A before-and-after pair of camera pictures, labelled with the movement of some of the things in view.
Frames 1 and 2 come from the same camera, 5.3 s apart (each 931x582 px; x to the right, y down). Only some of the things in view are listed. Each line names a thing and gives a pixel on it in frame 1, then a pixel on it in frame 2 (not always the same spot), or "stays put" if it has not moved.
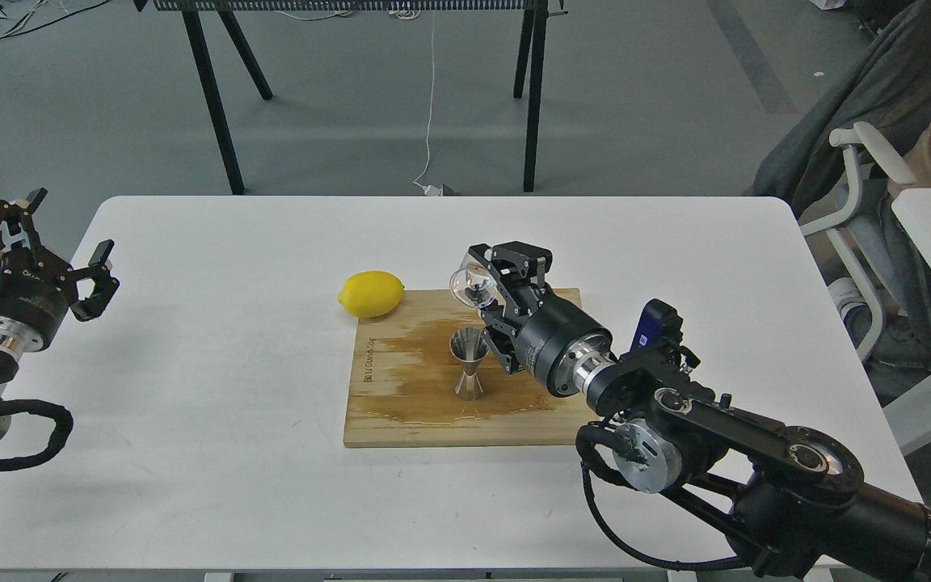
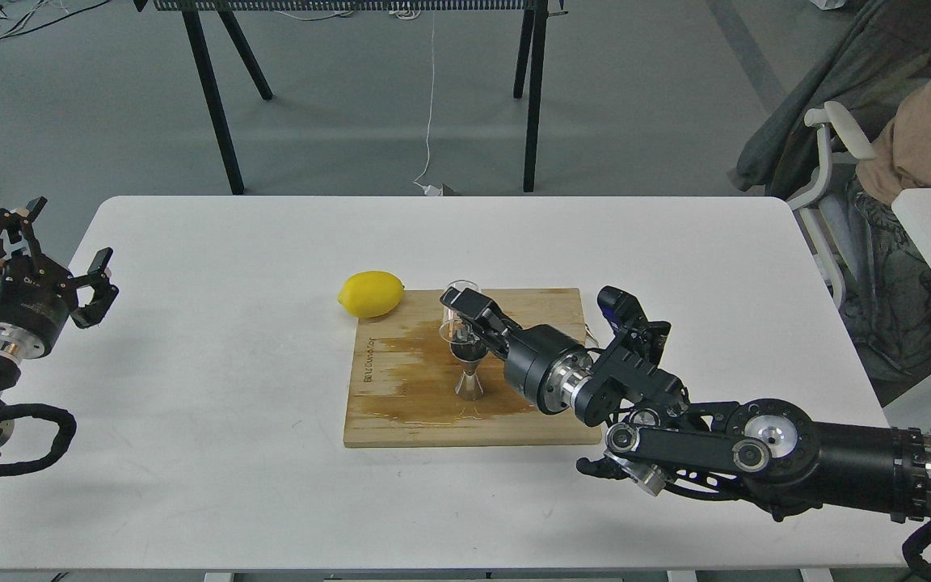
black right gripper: [25, 288] stays put
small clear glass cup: [473, 285] → [453, 328]
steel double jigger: [469, 346] stays put
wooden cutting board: [405, 378] stays put
